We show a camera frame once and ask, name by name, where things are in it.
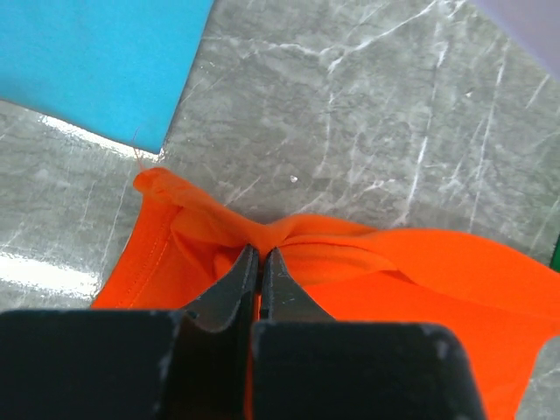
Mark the green plastic bin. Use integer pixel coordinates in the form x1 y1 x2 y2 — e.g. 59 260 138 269
549 235 560 272

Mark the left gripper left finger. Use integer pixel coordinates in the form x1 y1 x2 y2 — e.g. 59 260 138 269
185 245 259 334

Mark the folded light blue t shirt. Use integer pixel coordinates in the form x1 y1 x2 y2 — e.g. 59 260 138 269
1 1 213 153

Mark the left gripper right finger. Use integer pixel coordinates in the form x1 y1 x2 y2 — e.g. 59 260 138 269
259 248 334 323

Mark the orange t shirt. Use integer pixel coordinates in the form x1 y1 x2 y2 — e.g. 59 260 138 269
94 168 559 419

